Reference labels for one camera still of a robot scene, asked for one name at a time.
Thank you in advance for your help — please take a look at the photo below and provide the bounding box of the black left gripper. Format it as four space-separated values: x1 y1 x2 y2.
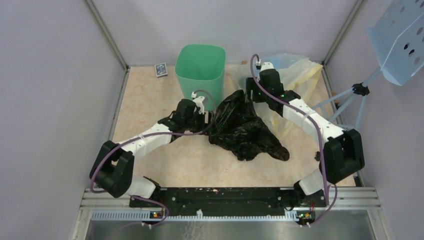
184 109 219 137

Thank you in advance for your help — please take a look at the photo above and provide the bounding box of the black trash bag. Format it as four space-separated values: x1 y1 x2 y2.
208 90 290 162

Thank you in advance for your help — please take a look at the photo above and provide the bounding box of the translucent white trash bag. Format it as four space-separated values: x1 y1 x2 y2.
229 53 323 140

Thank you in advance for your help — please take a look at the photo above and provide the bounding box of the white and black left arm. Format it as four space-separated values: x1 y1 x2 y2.
89 96 213 207

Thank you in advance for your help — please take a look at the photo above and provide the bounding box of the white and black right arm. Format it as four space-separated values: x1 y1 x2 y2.
245 69 365 206

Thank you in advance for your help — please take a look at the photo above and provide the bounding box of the green plastic trash bin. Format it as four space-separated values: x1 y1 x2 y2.
175 44 226 111

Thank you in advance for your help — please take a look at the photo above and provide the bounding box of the light blue tripod stand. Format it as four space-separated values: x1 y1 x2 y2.
312 67 382 130

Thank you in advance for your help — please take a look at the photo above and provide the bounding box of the perforated light blue panel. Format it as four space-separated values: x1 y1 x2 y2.
366 0 424 86

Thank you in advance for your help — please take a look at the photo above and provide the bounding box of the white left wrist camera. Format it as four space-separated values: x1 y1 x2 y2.
191 92 206 115

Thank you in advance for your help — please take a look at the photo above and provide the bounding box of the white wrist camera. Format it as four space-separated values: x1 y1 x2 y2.
191 92 206 115
255 60 275 72

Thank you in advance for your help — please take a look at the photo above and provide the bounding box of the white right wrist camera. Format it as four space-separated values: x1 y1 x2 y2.
255 60 275 72

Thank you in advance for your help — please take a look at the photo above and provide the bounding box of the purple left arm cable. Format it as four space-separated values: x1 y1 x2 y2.
89 89 217 195

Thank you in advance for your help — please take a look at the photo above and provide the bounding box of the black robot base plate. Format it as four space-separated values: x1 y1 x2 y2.
129 186 327 216

